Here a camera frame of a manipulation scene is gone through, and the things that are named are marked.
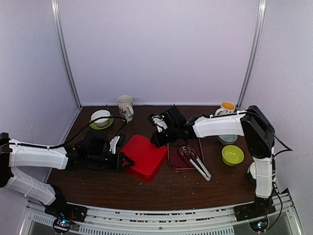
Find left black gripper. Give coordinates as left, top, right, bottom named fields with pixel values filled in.
left=88, top=151, right=134, bottom=171

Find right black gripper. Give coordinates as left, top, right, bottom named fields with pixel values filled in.
left=151, top=124, right=179, bottom=147

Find metal serving tongs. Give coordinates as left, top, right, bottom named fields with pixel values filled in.
left=177, top=143, right=211, bottom=182

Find red tin lid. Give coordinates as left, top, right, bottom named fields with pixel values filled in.
left=121, top=134, right=168, bottom=177

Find red tin box base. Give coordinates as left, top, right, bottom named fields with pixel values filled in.
left=125, top=156, right=165, bottom=183

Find red chocolate tray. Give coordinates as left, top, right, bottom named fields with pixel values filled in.
left=167, top=139, right=205, bottom=170

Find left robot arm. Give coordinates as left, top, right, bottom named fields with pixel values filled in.
left=0, top=130, right=134, bottom=217

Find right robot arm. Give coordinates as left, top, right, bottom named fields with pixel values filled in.
left=148, top=105, right=275, bottom=216

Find white bowl on saucer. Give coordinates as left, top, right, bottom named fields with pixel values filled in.
left=91, top=110, right=111, bottom=127

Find green saucer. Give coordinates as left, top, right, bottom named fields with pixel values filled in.
left=89, top=115, right=114, bottom=131

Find light blue patterned bowl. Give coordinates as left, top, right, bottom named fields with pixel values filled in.
left=218, top=135, right=238, bottom=145

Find tall white patterned mug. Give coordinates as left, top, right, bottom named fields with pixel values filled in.
left=116, top=95, right=134, bottom=122

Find white mug yellow inside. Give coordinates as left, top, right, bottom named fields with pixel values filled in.
left=215, top=101, right=236, bottom=116

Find lime green bowl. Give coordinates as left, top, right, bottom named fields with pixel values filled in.
left=222, top=145, right=245, bottom=166

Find dark bowl white inside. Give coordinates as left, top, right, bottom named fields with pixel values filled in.
left=247, top=162, right=256, bottom=185

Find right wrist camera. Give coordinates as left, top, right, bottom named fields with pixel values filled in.
left=148, top=114, right=168, bottom=133

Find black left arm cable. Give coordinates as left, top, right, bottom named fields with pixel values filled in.
left=48, top=115, right=128, bottom=150

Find front aluminium rail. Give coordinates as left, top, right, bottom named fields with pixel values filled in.
left=19, top=193, right=304, bottom=235

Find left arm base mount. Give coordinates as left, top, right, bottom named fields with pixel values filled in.
left=44, top=204, right=88, bottom=222

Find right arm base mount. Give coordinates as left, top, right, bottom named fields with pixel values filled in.
left=233, top=203, right=276, bottom=222

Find right aluminium frame post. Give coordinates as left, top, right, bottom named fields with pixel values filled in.
left=237, top=0, right=267, bottom=109

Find aluminium frame post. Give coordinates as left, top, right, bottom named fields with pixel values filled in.
left=51, top=0, right=82, bottom=109
left=237, top=0, right=267, bottom=109

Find left aluminium frame post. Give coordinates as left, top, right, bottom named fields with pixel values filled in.
left=51, top=0, right=82, bottom=109

